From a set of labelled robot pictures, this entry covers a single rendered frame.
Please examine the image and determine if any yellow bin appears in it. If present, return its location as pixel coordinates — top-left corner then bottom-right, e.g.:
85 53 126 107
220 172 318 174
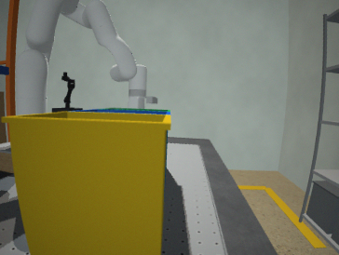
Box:
9 112 171 255

